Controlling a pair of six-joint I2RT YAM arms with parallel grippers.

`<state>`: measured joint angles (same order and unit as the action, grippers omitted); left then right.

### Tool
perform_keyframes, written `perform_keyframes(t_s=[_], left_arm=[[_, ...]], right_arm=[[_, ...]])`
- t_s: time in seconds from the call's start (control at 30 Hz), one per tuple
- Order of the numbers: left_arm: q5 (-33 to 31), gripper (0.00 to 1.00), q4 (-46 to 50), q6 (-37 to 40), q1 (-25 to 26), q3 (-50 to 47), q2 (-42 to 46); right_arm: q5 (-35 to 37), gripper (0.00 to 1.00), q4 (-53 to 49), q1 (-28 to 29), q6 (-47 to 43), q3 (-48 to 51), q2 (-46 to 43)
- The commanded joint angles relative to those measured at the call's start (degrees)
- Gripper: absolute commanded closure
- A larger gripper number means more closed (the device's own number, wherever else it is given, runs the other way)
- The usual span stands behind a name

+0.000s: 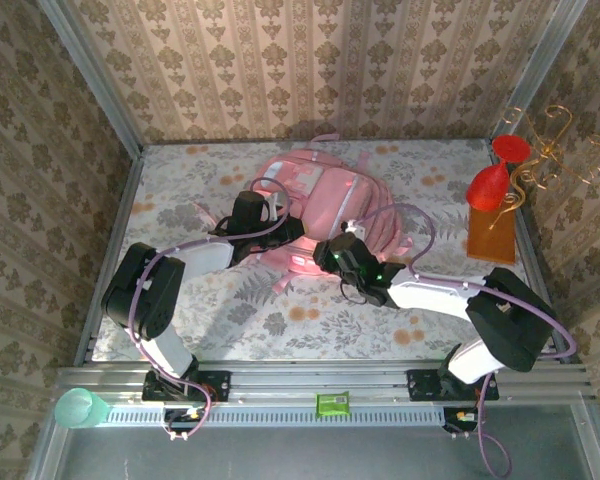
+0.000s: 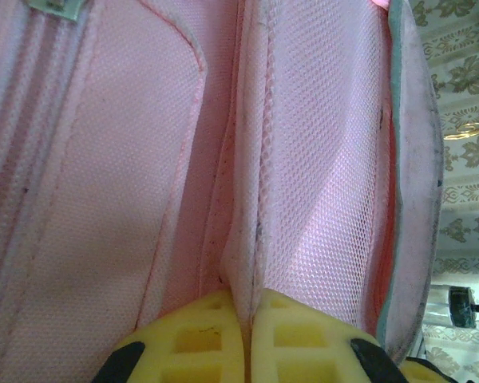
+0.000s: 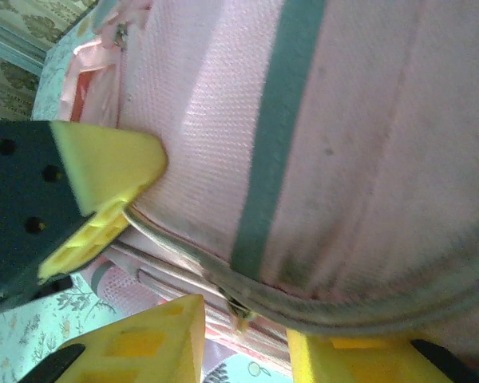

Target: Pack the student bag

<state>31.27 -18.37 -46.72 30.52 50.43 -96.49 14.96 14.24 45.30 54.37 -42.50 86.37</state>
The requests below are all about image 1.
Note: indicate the pink backpack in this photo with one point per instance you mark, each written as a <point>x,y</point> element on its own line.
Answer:
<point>330,200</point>

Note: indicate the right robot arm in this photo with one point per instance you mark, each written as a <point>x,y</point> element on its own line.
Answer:
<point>510,320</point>

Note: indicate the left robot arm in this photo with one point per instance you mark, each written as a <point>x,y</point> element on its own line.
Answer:
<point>145,295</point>

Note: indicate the orange wooden block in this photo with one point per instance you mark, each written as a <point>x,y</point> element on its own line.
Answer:
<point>487,240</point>

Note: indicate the green packet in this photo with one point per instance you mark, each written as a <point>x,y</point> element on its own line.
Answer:
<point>332,404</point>

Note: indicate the red wine glass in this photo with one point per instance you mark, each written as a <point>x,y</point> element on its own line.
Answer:
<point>485,190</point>

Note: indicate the teal plastic cup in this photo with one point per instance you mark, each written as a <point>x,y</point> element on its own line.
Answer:
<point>77,407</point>

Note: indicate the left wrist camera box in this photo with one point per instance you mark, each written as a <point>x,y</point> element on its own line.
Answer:
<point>276,206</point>

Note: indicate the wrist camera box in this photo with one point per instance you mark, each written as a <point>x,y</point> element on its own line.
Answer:
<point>355,229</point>
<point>276,206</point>

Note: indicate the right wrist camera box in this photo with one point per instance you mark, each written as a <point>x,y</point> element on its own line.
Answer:
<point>355,229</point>

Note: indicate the aluminium front rail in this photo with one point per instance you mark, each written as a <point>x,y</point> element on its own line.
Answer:
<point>305,377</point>

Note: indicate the aluminium side rail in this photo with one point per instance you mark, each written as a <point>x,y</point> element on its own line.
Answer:
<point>126,200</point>
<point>524,235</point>

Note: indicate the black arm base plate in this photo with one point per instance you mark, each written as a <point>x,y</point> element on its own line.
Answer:
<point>215,385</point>
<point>422,385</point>

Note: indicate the aluminium corner post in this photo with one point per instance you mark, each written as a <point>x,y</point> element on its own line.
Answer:
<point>95,80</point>
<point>540,70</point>

